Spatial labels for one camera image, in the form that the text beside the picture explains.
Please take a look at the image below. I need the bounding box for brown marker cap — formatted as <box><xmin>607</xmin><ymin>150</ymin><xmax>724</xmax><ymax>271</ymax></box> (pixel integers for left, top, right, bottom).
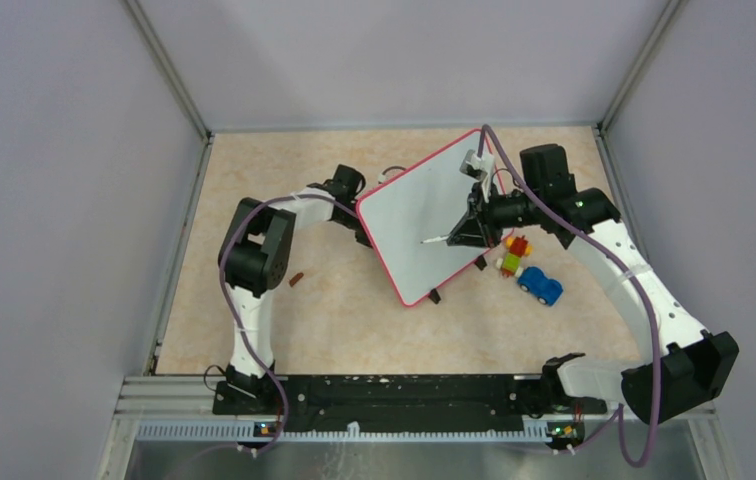
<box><xmin>289</xmin><ymin>272</ymin><xmax>304</xmax><ymax>287</ymax></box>

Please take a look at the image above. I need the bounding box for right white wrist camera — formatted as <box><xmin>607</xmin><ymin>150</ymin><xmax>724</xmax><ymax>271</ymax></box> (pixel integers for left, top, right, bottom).
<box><xmin>460</xmin><ymin>149</ymin><xmax>495</xmax><ymax>181</ymax></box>

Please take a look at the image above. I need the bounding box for white marker pen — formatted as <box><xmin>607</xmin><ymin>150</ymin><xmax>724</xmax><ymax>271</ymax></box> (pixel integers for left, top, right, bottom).
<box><xmin>420</xmin><ymin>235</ymin><xmax>450</xmax><ymax>244</ymax></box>

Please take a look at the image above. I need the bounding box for blue toy car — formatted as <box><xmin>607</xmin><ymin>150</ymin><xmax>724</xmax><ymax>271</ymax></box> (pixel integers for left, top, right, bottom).
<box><xmin>517</xmin><ymin>266</ymin><xmax>563</xmax><ymax>306</ymax></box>

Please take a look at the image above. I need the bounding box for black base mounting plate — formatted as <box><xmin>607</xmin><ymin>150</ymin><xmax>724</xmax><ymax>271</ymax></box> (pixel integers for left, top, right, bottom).
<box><xmin>212</xmin><ymin>374</ymin><xmax>608</xmax><ymax>434</ymax></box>

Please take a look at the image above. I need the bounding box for aluminium frame rail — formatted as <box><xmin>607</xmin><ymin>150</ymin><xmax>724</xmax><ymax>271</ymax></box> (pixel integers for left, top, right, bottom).
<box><xmin>96</xmin><ymin>374</ymin><xmax>744</xmax><ymax>480</ymax></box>

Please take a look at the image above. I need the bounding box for colourful toy brick figure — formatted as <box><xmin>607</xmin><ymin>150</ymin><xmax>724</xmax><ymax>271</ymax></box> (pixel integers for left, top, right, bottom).
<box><xmin>496</xmin><ymin>235</ymin><xmax>533</xmax><ymax>278</ymax></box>

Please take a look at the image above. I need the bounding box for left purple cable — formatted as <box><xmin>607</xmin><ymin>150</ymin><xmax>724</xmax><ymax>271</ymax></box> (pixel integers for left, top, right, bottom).
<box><xmin>217</xmin><ymin>165</ymin><xmax>407</xmax><ymax>458</ymax></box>

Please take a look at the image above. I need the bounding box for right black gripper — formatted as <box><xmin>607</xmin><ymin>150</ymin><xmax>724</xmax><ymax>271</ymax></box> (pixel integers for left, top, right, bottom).
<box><xmin>447</xmin><ymin>179</ymin><xmax>543</xmax><ymax>249</ymax></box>

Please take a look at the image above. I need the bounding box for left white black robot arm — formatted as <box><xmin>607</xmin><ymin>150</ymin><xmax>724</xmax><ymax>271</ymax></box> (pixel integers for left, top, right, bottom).
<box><xmin>217</xmin><ymin>164</ymin><xmax>370</xmax><ymax>414</ymax></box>

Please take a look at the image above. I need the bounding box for purple cable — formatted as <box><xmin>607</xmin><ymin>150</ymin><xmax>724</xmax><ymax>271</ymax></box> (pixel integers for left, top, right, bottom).
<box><xmin>217</xmin><ymin>165</ymin><xmax>407</xmax><ymax>458</ymax></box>
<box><xmin>477</xmin><ymin>124</ymin><xmax>663</xmax><ymax>469</ymax></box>

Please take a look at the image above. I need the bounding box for pink-framed whiteboard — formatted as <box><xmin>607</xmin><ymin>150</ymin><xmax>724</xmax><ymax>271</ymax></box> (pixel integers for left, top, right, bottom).
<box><xmin>356</xmin><ymin>128</ymin><xmax>489</xmax><ymax>307</ymax></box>

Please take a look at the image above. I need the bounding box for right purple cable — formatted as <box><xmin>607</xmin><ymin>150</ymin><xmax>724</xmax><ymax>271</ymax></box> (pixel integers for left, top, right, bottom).
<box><xmin>477</xmin><ymin>124</ymin><xmax>663</xmax><ymax>469</ymax></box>

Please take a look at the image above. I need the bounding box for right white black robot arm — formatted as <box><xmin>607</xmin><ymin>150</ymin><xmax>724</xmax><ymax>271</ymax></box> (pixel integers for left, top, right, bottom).
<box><xmin>446</xmin><ymin>144</ymin><xmax>739</xmax><ymax>425</ymax></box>

